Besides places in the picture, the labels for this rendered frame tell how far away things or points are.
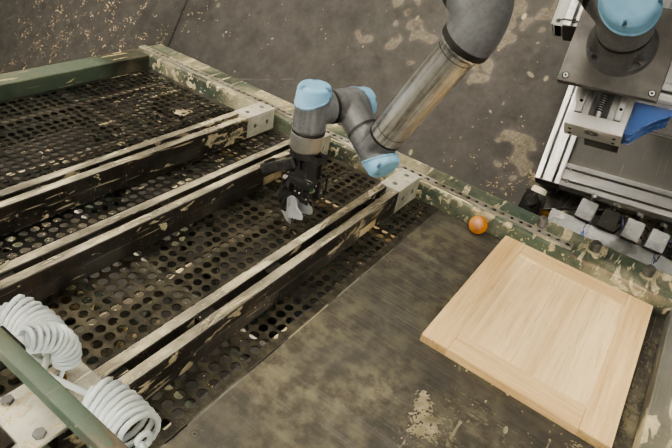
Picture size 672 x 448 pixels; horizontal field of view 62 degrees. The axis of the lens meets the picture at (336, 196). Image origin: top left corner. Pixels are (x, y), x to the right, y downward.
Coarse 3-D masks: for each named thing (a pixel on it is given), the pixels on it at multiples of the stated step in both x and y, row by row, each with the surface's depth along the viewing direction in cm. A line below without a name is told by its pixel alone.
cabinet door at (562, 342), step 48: (480, 288) 126; (528, 288) 129; (576, 288) 132; (432, 336) 110; (480, 336) 113; (528, 336) 116; (576, 336) 118; (624, 336) 120; (528, 384) 104; (576, 384) 106; (624, 384) 108; (576, 432) 98
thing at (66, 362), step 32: (384, 192) 148; (320, 224) 127; (352, 224) 130; (288, 256) 118; (320, 256) 122; (224, 288) 105; (256, 288) 106; (288, 288) 115; (192, 320) 98; (224, 320) 99; (32, 352) 69; (64, 352) 72; (128, 352) 89; (160, 352) 90; (192, 352) 95; (96, 384) 79; (128, 384) 84; (160, 384) 91; (0, 416) 72; (32, 416) 73
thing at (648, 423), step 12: (660, 348) 118; (660, 360) 113; (660, 372) 110; (648, 384) 112; (660, 384) 107; (648, 396) 106; (660, 396) 104; (648, 408) 101; (660, 408) 102; (648, 420) 99; (660, 420) 99; (636, 432) 101; (648, 432) 97; (660, 432) 97; (636, 444) 96; (648, 444) 94; (660, 444) 95
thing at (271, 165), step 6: (288, 156) 131; (264, 162) 133; (270, 162) 130; (276, 162) 129; (282, 162) 128; (288, 162) 127; (294, 162) 126; (264, 168) 132; (270, 168) 130; (276, 168) 129; (282, 168) 128; (288, 168) 127
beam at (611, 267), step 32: (160, 64) 203; (192, 64) 204; (224, 96) 189; (256, 96) 189; (288, 128) 178; (352, 160) 167; (416, 160) 168; (416, 192) 158; (480, 192) 158; (512, 224) 146; (576, 256) 138; (608, 256) 140; (640, 288) 132
